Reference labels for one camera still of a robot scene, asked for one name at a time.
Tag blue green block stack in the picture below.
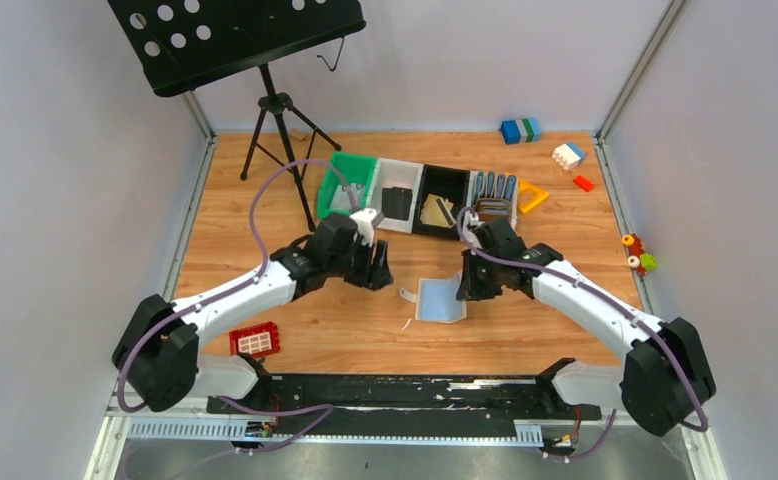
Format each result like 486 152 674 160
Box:
499 117 543 145

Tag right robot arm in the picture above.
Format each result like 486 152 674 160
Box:
456 207 716 437

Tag yellow plastic angle piece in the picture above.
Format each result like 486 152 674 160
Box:
517 179 549 214

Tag black music stand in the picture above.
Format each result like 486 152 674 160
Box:
108 0 367 229

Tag black card in white bin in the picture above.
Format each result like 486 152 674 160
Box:
381 187 413 221

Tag red green toy car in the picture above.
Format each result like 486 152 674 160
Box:
621 233 658 276

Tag gold cards in black bin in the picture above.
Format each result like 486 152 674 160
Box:
419 194 456 228

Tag white bin with wallets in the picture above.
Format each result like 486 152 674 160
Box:
465 171 519 227

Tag red toy brick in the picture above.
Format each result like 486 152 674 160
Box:
573 175 595 192

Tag red white toy block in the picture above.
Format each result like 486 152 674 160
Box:
228 322 280 358

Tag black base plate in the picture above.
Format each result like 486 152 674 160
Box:
236 373 601 439

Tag white plastic bin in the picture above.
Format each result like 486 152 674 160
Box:
367 157 424 233

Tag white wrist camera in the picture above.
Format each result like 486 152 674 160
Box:
462 212 484 231
349 208 384 247

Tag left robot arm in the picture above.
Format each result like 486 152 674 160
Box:
112 208 393 412

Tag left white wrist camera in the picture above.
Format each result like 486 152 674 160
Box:
349 208 384 247

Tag brown leather wallets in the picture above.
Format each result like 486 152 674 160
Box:
474 198 514 223

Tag white blue toy block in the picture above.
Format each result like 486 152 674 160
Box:
552 142 586 171

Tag green plastic bin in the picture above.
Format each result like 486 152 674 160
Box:
317 151 378 219

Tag silver cards in green bin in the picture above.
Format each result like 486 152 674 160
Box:
330 184 364 212

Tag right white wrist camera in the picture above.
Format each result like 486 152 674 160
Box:
462 212 484 231

